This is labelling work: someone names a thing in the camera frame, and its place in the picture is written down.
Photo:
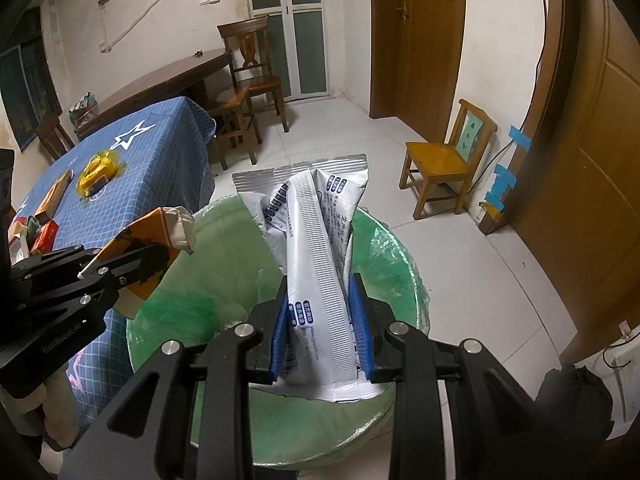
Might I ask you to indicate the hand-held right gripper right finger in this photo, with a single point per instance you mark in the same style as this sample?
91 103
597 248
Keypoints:
361 330

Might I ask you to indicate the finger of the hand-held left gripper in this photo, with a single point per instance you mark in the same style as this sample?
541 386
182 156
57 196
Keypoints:
140 265
50 260

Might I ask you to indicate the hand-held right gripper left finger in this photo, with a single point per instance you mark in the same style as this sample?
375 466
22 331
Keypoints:
278 340

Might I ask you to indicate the orange and white carton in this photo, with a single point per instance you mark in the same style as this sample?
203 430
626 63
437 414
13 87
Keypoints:
150 225

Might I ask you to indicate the trash bin with green liner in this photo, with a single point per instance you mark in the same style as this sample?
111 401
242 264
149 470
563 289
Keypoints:
225 240

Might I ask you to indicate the white and silver foil bag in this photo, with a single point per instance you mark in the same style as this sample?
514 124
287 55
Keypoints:
310 240

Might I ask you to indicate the red cigarette box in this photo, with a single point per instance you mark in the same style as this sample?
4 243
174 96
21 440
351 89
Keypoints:
44 237

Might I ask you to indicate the white medicine box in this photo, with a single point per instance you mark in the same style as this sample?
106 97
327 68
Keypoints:
19 247

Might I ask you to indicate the long beige box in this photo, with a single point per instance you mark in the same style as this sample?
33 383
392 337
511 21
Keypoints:
54 195

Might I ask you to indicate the yellow plastic bag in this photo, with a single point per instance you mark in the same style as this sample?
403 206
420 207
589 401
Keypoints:
97 175

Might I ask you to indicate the dark wooden chair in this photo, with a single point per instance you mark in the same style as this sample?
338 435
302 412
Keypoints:
52 135

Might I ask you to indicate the dark bag with packets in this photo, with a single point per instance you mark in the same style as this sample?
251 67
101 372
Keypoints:
82 109

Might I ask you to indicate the dark window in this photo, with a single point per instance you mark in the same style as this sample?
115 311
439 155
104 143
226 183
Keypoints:
25 85

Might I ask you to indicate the dark wooden dining table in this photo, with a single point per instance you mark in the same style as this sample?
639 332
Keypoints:
160 85

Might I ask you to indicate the brown wooden chair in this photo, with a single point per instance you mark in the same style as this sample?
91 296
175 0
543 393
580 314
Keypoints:
230 105
247 50

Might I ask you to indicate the small wooden chair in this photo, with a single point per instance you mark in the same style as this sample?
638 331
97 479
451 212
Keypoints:
440 157

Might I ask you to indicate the blue tape strips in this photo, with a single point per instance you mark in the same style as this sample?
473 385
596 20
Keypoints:
500 187

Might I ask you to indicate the black cloth bundle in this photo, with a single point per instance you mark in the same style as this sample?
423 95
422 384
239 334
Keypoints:
575 400

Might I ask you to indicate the blue tape strip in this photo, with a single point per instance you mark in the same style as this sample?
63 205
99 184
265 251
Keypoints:
520 136

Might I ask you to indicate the white flat box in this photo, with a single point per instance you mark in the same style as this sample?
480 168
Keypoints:
627 375

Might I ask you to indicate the frosted glass door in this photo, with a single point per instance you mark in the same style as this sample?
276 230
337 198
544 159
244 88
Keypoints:
290 35

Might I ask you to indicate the brown wooden door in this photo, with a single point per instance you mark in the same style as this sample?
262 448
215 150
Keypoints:
425 35

